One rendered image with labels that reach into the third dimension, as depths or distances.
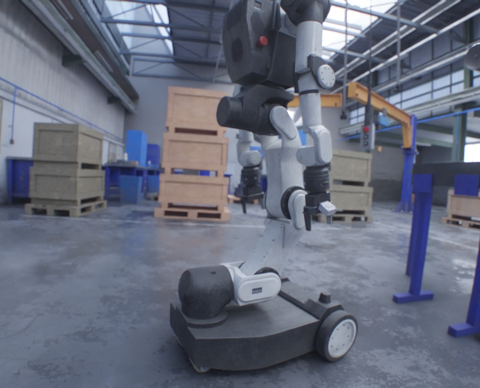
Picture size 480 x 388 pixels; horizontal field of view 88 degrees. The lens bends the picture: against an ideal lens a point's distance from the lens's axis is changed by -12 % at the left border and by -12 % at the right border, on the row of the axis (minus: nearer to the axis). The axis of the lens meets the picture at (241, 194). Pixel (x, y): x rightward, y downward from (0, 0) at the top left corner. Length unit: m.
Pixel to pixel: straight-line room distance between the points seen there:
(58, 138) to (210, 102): 2.35
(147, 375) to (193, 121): 4.02
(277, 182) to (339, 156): 4.31
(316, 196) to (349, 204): 4.59
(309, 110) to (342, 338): 0.89
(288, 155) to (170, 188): 3.57
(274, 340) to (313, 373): 0.21
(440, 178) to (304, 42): 1.19
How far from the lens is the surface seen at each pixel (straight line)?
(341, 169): 5.45
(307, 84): 0.99
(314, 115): 0.98
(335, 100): 7.39
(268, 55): 1.11
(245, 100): 1.04
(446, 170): 1.85
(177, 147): 4.59
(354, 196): 5.61
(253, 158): 1.29
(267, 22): 1.16
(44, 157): 4.74
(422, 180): 1.95
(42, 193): 4.75
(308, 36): 1.04
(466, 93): 10.18
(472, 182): 1.73
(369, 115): 1.65
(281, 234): 1.16
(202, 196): 4.54
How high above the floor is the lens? 0.70
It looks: 3 degrees down
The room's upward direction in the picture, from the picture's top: 4 degrees clockwise
